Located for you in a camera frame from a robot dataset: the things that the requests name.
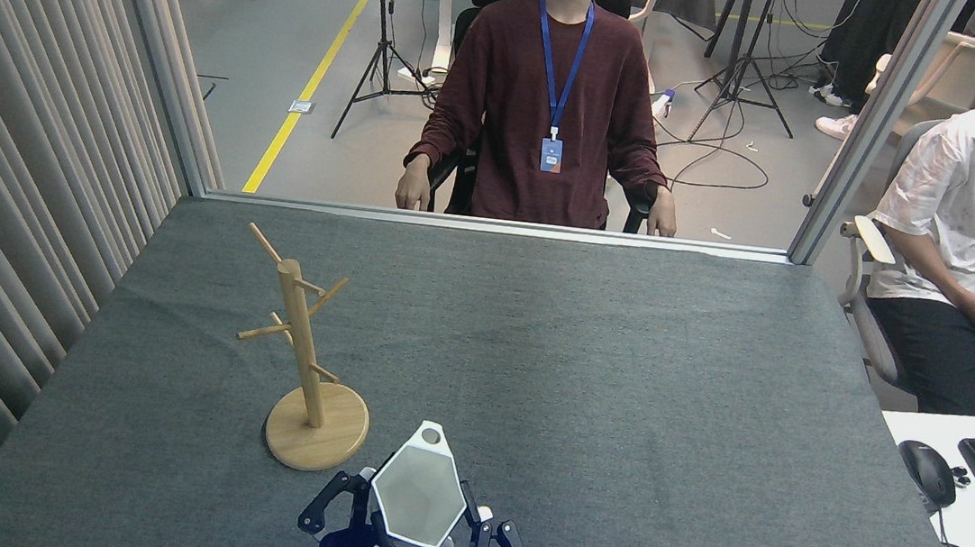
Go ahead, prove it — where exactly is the white hexagonal cup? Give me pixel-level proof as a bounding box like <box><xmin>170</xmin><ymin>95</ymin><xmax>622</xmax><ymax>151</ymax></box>
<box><xmin>364</xmin><ymin>416</ymin><xmax>478</xmax><ymax>547</ymax></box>

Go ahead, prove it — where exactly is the wooden cup rack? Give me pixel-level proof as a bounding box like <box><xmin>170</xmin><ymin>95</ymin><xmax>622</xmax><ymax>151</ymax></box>
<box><xmin>223</xmin><ymin>223</ymin><xmax>390</xmax><ymax>478</ymax></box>

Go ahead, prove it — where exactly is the person's left hand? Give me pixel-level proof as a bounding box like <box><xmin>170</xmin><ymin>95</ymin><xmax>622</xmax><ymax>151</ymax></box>
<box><xmin>643</xmin><ymin>187</ymin><xmax>681</xmax><ymax>238</ymax></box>

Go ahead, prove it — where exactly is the person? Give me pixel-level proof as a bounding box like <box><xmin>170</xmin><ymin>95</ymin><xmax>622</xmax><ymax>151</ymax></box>
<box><xmin>393</xmin><ymin>0</ymin><xmax>701</xmax><ymax>238</ymax></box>
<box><xmin>852</xmin><ymin>0</ymin><xmax>975</xmax><ymax>418</ymax></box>

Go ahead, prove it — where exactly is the black tripod stand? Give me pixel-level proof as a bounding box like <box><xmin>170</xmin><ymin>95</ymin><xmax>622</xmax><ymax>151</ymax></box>
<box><xmin>688</xmin><ymin>0</ymin><xmax>809</xmax><ymax>152</ymax></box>
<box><xmin>332</xmin><ymin>0</ymin><xmax>461</xmax><ymax>151</ymax></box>

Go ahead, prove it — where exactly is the grey office chair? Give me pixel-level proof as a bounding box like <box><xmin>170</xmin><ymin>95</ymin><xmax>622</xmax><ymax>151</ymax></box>
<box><xmin>823</xmin><ymin>108</ymin><xmax>975</xmax><ymax>416</ymax></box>

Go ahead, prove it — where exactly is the black computer mouse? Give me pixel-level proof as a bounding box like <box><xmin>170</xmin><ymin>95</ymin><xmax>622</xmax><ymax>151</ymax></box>
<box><xmin>894</xmin><ymin>440</ymin><xmax>963</xmax><ymax>510</ymax></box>

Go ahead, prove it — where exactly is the white standing desk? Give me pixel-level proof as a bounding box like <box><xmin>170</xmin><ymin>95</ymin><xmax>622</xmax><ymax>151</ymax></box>
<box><xmin>386</xmin><ymin>0</ymin><xmax>481</xmax><ymax>91</ymax></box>

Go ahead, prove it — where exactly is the beige pleated curtain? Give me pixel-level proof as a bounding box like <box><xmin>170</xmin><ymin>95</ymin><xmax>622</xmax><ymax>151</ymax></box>
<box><xmin>0</xmin><ymin>0</ymin><xmax>243</xmax><ymax>547</ymax></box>

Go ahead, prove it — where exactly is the white shoe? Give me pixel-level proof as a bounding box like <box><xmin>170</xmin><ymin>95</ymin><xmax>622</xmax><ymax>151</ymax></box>
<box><xmin>815</xmin><ymin>111</ymin><xmax>859</xmax><ymax>141</ymax></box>
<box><xmin>809</xmin><ymin>81</ymin><xmax>854</xmax><ymax>109</ymax></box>

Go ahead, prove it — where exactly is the black floor cable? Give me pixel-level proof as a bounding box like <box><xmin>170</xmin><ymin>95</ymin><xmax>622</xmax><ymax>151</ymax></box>
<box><xmin>642</xmin><ymin>100</ymin><xmax>779</xmax><ymax>200</ymax></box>

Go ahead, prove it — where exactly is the silver aluminium post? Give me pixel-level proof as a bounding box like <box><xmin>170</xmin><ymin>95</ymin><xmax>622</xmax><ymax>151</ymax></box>
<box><xmin>788</xmin><ymin>0</ymin><xmax>970</xmax><ymax>280</ymax></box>

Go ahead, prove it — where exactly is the beige chair frame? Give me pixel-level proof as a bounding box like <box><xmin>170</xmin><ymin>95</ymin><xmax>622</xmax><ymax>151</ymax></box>
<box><xmin>861</xmin><ymin>23</ymin><xmax>975</xmax><ymax>146</ymax></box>

